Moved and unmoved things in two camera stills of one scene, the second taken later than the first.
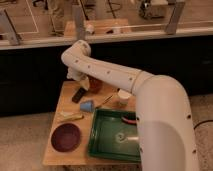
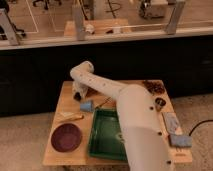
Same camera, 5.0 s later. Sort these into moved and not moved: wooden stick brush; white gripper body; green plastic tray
Moved: white gripper body
Not moved: green plastic tray; wooden stick brush
